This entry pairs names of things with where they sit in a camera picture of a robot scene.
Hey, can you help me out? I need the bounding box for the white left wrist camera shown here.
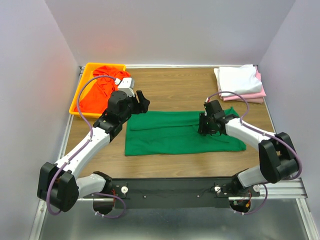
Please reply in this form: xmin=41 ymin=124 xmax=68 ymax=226
xmin=117 ymin=77 xmax=135 ymax=97

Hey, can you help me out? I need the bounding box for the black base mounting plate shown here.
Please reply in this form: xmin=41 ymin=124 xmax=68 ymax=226
xmin=82 ymin=172 xmax=268 ymax=210

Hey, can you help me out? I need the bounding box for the green t shirt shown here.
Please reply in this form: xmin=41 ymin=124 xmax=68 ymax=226
xmin=124 ymin=111 xmax=247 ymax=157

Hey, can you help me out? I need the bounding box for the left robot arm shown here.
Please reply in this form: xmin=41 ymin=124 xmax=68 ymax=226
xmin=37 ymin=90 xmax=150 ymax=212

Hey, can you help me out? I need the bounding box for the pink folded t shirt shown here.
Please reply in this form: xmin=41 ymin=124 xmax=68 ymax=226
xmin=213 ymin=68 xmax=266 ymax=104

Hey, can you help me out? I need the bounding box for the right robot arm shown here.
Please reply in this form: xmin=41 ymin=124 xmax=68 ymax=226
xmin=198 ymin=100 xmax=302 ymax=196

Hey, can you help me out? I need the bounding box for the white folded t shirt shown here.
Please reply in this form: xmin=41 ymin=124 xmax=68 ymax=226
xmin=213 ymin=64 xmax=263 ymax=98

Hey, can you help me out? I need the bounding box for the orange t shirt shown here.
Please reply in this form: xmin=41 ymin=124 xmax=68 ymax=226
xmin=79 ymin=64 xmax=131 ymax=115

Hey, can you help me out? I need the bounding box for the aluminium frame rail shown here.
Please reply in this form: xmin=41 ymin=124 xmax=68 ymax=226
xmin=259 ymin=177 xmax=308 ymax=200

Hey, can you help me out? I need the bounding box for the yellow plastic bin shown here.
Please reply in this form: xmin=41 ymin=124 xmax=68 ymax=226
xmin=69 ymin=62 xmax=126 ymax=118

